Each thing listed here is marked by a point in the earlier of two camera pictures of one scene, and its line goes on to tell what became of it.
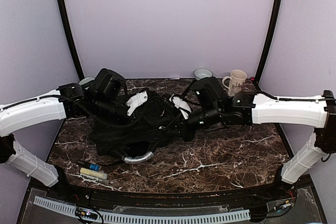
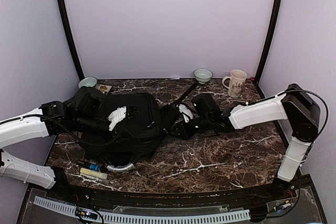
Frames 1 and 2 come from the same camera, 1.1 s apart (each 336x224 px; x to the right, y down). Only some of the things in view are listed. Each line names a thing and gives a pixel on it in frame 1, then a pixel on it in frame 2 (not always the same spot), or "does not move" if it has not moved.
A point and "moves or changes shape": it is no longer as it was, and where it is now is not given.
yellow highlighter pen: x=93 y=172 does not move
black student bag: x=135 y=139 moves or changes shape
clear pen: x=95 y=179 does not move
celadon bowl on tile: x=88 y=79 does not move
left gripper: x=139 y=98 to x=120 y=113
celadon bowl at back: x=201 y=73 does not move
